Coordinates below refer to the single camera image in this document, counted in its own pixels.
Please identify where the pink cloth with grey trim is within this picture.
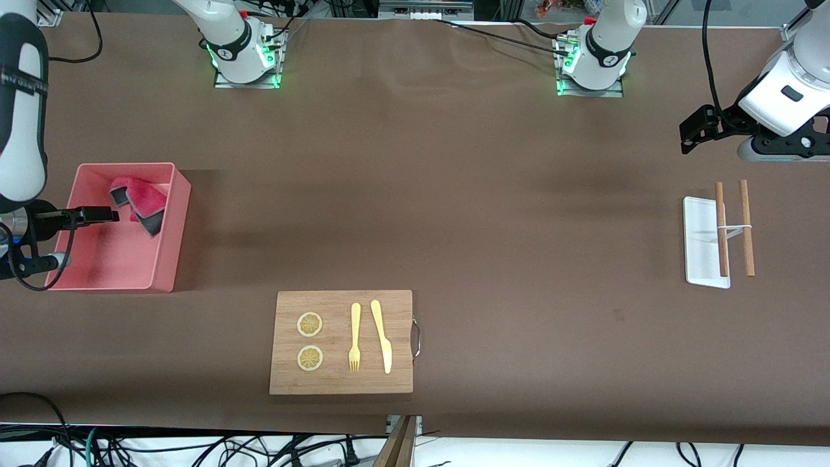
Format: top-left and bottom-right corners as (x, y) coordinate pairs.
(109, 176), (167, 237)

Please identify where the pink plastic bin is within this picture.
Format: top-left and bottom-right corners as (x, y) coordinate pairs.
(44, 162), (192, 294)

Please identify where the white rack base tray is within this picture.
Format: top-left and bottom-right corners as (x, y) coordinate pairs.
(682, 196), (731, 289)

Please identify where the wooden rack rod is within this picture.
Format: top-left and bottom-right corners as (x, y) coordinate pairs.
(715, 182), (731, 279)
(739, 180), (756, 278)

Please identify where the yellow plastic fork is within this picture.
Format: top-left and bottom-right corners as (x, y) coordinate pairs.
(348, 303), (362, 373)

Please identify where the wooden cutting board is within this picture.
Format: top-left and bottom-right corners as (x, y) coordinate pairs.
(269, 290), (422, 395)

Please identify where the yellow plastic knife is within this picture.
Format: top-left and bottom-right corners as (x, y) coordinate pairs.
(370, 299), (393, 375)

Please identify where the wooden stand leg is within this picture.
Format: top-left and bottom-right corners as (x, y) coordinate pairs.
(373, 415), (419, 467)

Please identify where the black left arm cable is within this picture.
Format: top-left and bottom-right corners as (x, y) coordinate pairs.
(702, 0), (727, 121)

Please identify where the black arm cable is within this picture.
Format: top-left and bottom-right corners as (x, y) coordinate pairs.
(702, 0), (727, 121)
(6, 0), (104, 291)

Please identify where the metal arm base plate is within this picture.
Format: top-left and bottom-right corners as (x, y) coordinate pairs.
(554, 36), (625, 98)
(213, 26), (287, 90)

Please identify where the aluminium frame corner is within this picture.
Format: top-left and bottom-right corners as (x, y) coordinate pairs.
(781, 0), (830, 46)
(36, 0), (64, 28)

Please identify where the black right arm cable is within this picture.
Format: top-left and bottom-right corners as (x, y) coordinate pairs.
(6, 0), (104, 291)

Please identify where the thick black floor cable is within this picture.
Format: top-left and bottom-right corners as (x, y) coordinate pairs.
(0, 392), (72, 467)

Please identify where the black cable on table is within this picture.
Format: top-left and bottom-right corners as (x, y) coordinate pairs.
(434, 18), (571, 56)

